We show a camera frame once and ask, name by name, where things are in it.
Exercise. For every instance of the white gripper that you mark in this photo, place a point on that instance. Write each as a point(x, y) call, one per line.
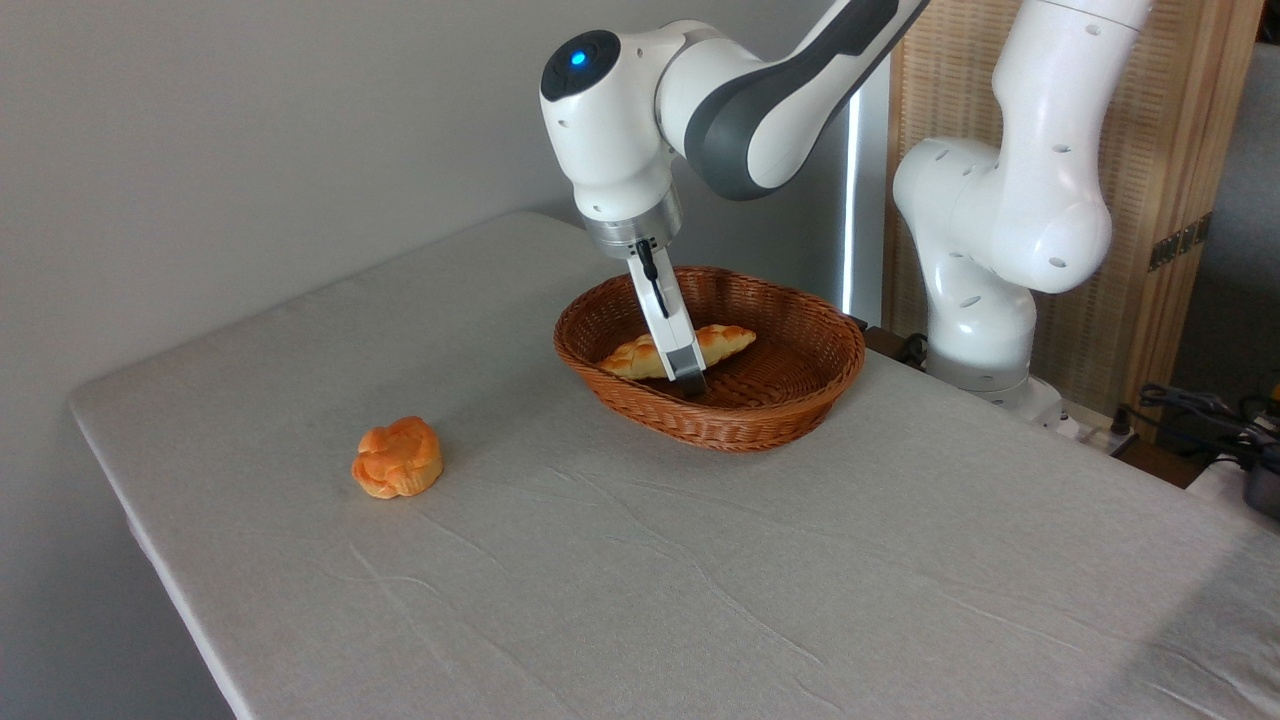
point(668, 310)

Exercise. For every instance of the long braided bread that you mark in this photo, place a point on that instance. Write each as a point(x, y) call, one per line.
point(728, 340)

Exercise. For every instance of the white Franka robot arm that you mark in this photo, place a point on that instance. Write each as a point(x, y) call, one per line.
point(1010, 200)

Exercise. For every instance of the round orange bread bun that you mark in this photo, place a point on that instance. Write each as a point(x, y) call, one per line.
point(398, 460)

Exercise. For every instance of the brown wicker basket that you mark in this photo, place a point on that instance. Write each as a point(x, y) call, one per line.
point(800, 350)

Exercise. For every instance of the light grey tablecloth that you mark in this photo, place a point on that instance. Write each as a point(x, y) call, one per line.
point(700, 600)

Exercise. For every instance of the metal screen hinge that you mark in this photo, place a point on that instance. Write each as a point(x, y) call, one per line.
point(1180, 242)

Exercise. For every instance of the silver vertical post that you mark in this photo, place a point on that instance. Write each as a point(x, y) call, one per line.
point(868, 240)

